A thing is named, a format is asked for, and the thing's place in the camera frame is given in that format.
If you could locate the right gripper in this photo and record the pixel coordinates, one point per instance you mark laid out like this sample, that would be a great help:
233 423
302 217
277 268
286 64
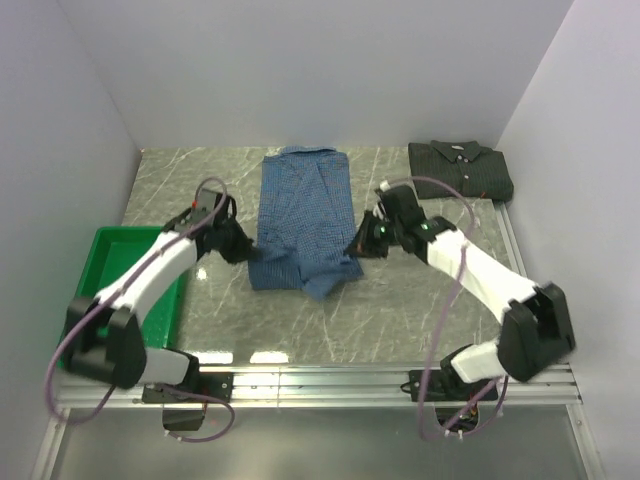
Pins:
362 243

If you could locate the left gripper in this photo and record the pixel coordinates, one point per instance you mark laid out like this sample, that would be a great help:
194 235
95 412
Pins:
245 250

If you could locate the blue plaid long sleeve shirt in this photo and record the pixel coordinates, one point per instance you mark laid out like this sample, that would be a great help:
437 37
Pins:
305 222

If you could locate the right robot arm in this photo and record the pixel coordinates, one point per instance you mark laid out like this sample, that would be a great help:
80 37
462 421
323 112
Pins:
535 324

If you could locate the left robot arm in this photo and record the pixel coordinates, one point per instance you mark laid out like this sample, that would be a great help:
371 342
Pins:
103 333

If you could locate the folded dark striped shirt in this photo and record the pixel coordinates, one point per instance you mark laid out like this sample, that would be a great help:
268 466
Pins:
473 170

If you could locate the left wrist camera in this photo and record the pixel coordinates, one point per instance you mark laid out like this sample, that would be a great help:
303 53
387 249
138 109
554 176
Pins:
205 200

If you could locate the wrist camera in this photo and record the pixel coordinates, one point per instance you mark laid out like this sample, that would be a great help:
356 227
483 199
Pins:
381 210
205 200

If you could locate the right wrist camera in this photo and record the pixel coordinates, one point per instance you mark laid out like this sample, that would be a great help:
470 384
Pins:
381 210

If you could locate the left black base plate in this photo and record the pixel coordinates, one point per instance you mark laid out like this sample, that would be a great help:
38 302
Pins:
218 385

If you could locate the aluminium mounting rail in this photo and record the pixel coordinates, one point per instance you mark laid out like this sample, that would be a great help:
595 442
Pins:
368 385

